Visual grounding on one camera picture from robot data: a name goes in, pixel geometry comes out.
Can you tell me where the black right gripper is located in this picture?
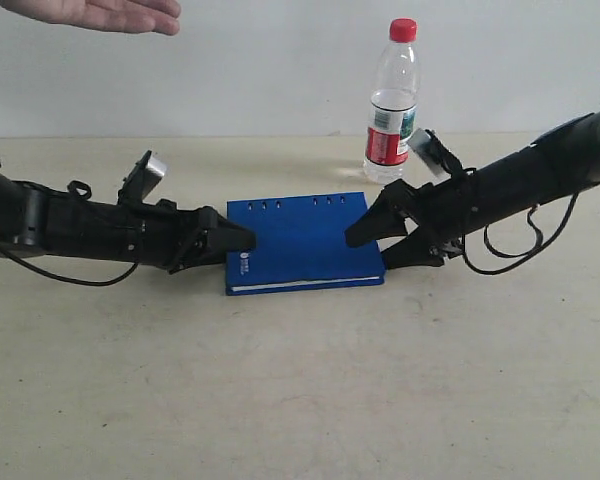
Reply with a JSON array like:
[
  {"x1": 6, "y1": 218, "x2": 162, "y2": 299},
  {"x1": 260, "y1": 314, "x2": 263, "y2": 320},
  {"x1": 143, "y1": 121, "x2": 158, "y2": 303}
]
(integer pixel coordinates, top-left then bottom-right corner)
[{"x1": 345, "y1": 180, "x2": 475, "y2": 269}]

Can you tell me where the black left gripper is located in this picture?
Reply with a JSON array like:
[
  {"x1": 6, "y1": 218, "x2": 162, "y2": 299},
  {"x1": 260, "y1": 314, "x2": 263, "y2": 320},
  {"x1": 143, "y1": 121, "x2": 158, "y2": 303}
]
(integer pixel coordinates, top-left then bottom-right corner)
[{"x1": 44, "y1": 197, "x2": 257, "y2": 274}]

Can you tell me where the blue ring binder notebook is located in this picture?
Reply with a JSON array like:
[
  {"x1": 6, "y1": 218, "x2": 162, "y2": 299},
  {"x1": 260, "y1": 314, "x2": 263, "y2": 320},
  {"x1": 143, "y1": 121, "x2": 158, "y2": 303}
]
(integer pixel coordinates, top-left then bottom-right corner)
[{"x1": 225, "y1": 191, "x2": 386, "y2": 296}]

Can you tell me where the clear plastic water bottle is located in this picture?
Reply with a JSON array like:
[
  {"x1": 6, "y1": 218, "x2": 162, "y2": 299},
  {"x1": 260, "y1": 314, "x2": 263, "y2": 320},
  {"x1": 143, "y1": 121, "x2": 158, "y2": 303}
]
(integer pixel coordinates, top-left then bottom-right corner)
[{"x1": 363, "y1": 17, "x2": 420, "y2": 185}]

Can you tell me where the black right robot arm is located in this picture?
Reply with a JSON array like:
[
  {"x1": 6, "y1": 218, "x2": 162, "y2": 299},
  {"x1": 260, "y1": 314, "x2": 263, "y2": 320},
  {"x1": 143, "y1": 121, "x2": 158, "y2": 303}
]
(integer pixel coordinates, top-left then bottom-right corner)
[{"x1": 345, "y1": 111, "x2": 600, "y2": 269}]

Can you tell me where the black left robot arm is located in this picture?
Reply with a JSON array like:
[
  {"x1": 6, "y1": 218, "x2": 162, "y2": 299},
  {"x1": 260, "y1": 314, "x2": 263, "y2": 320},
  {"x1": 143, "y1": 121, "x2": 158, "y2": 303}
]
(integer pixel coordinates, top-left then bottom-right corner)
[{"x1": 0, "y1": 150, "x2": 256, "y2": 273}]

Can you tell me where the person's bare hand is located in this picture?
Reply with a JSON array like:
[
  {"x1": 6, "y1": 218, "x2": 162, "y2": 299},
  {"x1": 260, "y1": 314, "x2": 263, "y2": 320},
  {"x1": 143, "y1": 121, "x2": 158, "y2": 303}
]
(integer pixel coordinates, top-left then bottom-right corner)
[{"x1": 0, "y1": 0, "x2": 182, "y2": 36}]

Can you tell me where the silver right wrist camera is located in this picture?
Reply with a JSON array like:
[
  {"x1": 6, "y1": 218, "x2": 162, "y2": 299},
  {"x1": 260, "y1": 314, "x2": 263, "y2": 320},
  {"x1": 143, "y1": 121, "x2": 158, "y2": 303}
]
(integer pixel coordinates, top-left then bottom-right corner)
[{"x1": 408, "y1": 128, "x2": 464, "y2": 177}]

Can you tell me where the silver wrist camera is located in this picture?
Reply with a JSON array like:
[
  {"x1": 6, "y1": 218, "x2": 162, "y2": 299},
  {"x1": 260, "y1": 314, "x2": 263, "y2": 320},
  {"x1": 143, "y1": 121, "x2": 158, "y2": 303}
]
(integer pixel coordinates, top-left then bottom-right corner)
[
  {"x1": 117, "y1": 150, "x2": 168, "y2": 204},
  {"x1": 408, "y1": 128, "x2": 464, "y2": 177}
]

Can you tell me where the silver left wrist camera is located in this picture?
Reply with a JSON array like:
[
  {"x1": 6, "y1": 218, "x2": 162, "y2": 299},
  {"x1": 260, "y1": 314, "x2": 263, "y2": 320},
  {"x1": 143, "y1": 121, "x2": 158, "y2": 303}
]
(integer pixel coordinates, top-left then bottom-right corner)
[{"x1": 117, "y1": 150, "x2": 168, "y2": 204}]

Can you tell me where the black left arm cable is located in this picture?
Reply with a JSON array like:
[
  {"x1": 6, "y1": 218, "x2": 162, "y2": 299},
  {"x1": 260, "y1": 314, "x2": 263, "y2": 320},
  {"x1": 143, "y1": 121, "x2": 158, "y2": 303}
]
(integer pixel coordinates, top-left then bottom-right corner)
[{"x1": 0, "y1": 239, "x2": 144, "y2": 288}]

